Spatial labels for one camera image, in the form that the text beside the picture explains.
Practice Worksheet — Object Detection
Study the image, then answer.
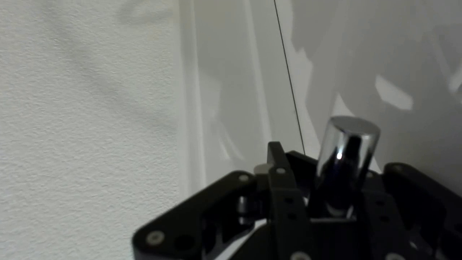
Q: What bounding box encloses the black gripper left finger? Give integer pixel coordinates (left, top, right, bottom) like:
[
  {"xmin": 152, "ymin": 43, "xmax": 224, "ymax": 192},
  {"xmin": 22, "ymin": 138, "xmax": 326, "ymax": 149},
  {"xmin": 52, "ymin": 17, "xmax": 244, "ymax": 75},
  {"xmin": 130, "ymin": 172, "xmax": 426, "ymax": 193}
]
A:
[{"xmin": 131, "ymin": 140, "xmax": 315, "ymax": 260}]

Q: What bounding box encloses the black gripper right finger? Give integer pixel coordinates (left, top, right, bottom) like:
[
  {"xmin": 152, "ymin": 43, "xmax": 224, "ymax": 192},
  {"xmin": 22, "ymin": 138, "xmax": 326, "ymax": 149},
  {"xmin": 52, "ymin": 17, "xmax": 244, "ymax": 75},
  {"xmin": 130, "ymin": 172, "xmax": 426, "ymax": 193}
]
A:
[{"xmin": 361, "ymin": 160, "xmax": 462, "ymax": 260}]

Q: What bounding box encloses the chrome door handle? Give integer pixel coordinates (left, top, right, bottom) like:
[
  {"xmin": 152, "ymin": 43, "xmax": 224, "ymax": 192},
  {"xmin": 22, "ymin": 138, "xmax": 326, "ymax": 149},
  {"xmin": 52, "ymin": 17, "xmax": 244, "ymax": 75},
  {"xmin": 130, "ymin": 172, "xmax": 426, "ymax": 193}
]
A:
[{"xmin": 313, "ymin": 114, "xmax": 383, "ymax": 219}]

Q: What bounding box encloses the white panel door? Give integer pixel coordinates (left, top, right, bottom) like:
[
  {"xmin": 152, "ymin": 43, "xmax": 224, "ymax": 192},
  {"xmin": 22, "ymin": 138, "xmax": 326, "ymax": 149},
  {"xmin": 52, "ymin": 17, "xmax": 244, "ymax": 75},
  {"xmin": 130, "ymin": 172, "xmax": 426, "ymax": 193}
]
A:
[{"xmin": 273, "ymin": 0, "xmax": 462, "ymax": 196}]

